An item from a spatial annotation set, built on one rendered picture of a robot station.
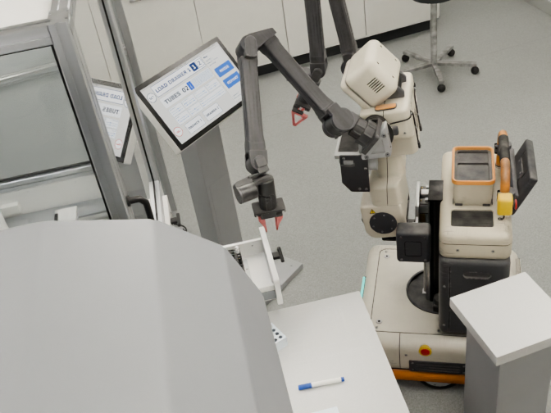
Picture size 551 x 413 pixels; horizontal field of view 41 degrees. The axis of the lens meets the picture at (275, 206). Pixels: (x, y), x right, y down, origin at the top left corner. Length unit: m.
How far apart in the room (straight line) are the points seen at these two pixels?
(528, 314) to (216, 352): 1.48
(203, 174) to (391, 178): 0.94
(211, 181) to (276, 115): 1.77
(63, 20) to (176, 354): 0.72
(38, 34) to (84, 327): 0.63
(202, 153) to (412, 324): 1.15
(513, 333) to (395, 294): 0.90
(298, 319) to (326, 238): 1.53
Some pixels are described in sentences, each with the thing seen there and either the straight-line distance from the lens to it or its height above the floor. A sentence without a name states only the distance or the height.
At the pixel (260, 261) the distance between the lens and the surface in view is 2.54.
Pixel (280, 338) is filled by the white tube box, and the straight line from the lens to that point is 2.33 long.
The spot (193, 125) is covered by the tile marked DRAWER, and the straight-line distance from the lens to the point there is 3.05.
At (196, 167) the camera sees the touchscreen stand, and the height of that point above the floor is 0.73.
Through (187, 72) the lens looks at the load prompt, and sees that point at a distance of 3.15.
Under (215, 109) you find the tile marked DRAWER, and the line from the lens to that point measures 3.13.
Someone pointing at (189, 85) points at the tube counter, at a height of 1.11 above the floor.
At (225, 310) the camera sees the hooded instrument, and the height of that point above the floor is 1.66.
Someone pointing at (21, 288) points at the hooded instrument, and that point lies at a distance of 1.18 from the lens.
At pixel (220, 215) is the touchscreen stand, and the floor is 0.43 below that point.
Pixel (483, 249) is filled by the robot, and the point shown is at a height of 0.75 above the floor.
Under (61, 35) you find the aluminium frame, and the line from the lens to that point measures 1.51.
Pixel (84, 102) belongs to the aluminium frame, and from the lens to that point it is 1.56.
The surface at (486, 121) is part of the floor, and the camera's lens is 4.81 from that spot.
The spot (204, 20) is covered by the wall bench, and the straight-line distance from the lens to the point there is 5.25.
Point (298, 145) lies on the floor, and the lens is 4.68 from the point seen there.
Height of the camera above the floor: 2.49
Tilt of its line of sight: 37 degrees down
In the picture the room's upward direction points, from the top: 9 degrees counter-clockwise
